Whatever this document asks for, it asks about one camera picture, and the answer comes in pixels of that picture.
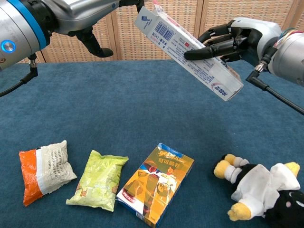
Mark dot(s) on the orange cookie box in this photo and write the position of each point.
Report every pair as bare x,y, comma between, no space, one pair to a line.
156,185

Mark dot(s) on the blue table mat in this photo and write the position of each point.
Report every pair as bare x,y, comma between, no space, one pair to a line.
133,114

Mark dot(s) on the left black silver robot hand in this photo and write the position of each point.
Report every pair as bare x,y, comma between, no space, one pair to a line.
78,14

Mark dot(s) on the white pink toothpaste box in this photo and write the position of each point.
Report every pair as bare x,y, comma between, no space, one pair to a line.
175,45

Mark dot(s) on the woven wooden folding screen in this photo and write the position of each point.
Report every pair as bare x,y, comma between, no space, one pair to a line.
166,47

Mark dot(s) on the orange white snack packet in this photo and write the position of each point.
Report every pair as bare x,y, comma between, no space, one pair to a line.
47,171

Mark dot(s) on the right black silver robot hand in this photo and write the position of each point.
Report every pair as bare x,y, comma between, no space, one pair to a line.
259,33

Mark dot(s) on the penguin plush toy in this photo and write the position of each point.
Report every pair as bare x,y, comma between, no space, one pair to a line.
259,187

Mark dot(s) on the green snack packet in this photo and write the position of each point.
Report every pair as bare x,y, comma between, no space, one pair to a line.
99,180

